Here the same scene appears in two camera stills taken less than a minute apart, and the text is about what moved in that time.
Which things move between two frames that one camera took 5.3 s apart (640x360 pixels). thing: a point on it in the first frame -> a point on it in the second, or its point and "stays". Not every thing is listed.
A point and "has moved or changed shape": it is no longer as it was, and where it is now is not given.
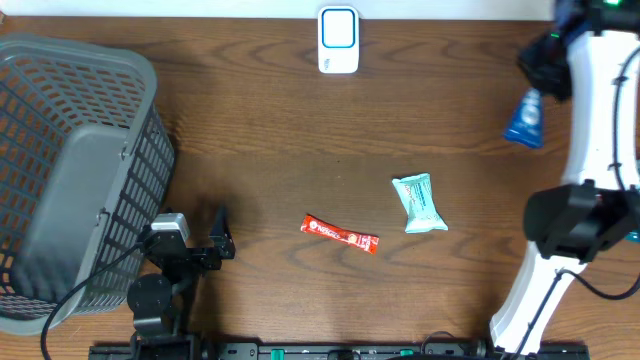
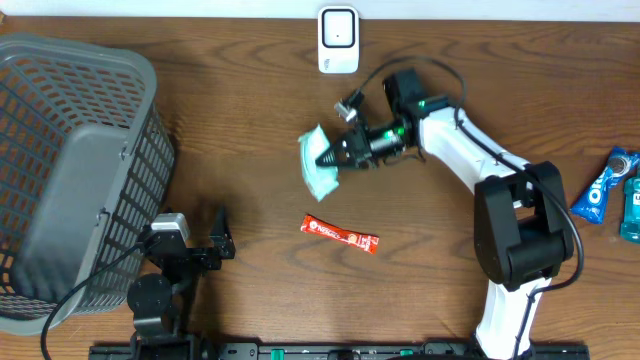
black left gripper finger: x=221 y=242 stays
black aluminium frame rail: x=342 y=350 stays
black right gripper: x=529 y=60 -> x=359 y=148
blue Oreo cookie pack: x=528 y=124 has moved or changed shape
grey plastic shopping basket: x=86 y=161 stays
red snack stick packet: x=366 y=243 stays
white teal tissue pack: x=417 y=195 -> x=319 y=178
